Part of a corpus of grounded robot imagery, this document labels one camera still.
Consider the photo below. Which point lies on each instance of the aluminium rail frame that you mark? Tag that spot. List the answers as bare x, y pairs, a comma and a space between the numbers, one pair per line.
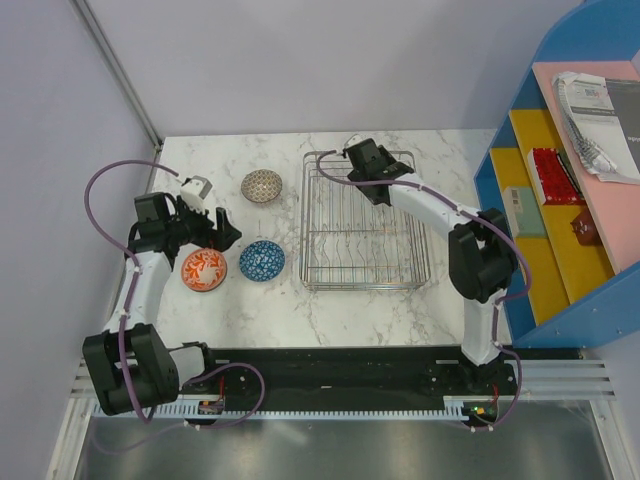
544, 380

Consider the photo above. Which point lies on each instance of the spiral bound booklet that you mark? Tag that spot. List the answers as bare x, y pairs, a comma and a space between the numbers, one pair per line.
601, 117

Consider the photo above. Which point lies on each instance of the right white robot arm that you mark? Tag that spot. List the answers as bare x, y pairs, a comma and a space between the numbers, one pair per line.
481, 261

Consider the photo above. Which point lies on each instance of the orange floral bowl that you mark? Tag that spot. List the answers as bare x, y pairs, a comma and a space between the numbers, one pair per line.
204, 270

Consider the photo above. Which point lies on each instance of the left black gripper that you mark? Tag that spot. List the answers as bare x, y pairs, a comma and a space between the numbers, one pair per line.
221, 238

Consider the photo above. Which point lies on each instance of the white cable duct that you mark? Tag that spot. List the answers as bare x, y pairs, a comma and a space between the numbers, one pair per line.
201, 408

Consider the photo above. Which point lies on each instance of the blue triangle pattern bowl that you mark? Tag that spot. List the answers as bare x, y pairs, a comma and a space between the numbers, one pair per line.
262, 261

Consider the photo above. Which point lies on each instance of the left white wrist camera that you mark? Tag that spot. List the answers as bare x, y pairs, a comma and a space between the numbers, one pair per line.
194, 191

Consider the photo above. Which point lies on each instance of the metal wire dish rack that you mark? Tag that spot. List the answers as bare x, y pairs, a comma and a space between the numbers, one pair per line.
347, 243

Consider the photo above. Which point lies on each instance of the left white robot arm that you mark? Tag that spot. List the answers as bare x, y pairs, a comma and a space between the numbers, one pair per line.
130, 367

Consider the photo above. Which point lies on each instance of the brown small toy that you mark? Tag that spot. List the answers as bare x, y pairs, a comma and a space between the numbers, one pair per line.
584, 229

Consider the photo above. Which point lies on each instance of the pale green box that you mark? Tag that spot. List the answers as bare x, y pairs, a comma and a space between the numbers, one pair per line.
523, 215

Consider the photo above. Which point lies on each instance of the aluminium corner profile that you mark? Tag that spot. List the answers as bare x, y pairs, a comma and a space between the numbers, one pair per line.
108, 54

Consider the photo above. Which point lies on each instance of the red patterned box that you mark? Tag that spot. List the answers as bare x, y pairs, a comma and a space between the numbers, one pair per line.
552, 178

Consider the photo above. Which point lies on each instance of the brown square pattern bowl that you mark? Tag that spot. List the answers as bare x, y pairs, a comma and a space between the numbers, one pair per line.
261, 186

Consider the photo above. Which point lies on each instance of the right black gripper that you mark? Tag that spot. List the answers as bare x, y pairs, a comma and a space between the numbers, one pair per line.
383, 152

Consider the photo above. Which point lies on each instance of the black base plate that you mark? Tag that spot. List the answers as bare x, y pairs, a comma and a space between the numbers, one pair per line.
351, 377

